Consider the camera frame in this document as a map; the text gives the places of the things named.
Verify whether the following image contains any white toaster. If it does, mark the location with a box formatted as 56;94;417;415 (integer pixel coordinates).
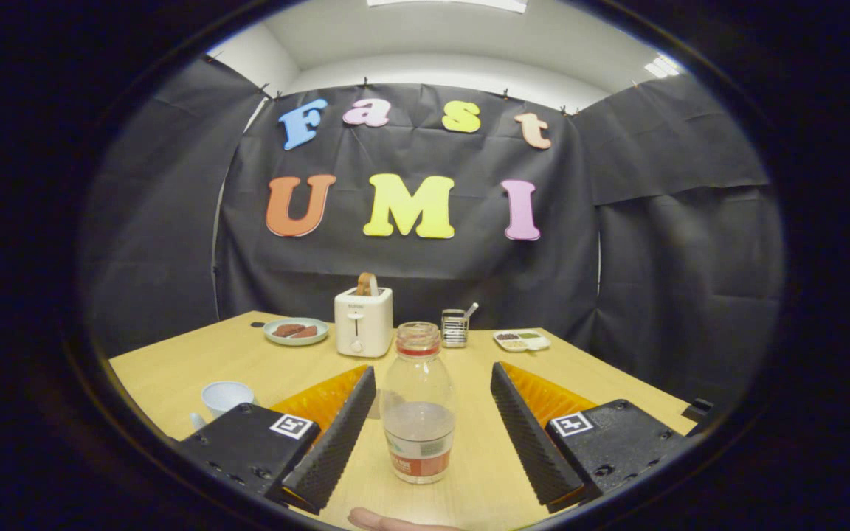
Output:
334;286;394;358

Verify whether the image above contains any clear plastic juice bottle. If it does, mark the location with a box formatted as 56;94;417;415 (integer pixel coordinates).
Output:
379;322;457;485

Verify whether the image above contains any wooden table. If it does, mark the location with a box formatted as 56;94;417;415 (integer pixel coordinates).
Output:
109;311;697;530

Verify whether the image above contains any pale green plate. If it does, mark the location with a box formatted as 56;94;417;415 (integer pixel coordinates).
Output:
263;317;330;347

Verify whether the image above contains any black backdrop cloth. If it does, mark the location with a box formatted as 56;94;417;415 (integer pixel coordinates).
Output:
78;55;786;403

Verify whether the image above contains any white divided condiment tray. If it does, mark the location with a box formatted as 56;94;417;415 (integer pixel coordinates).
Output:
493;329;552;353

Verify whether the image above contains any small metal wire rack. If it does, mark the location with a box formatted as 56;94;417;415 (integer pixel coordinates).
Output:
440;302;480;348

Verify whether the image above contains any pale blue cup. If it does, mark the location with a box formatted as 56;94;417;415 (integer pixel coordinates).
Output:
190;381;257;432

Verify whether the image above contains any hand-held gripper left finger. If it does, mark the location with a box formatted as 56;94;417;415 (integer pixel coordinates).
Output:
174;365;378;516

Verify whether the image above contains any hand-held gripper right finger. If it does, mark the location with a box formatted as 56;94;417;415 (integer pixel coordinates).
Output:
490;361;691;515

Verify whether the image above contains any long ceiling light panel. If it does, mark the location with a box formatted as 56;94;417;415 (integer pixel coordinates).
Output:
366;0;529;14

